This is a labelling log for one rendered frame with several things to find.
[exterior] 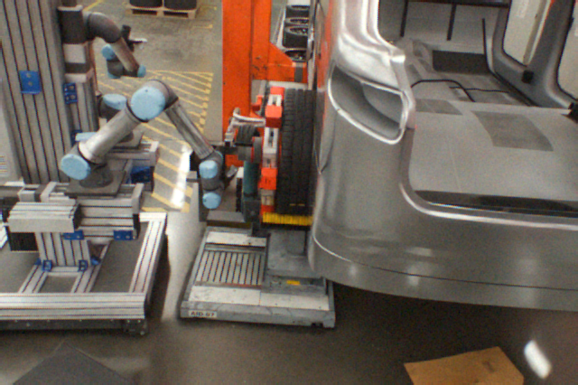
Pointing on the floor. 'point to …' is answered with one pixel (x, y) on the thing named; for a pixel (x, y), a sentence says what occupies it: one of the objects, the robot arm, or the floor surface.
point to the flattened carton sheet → (467, 370)
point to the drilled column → (202, 204)
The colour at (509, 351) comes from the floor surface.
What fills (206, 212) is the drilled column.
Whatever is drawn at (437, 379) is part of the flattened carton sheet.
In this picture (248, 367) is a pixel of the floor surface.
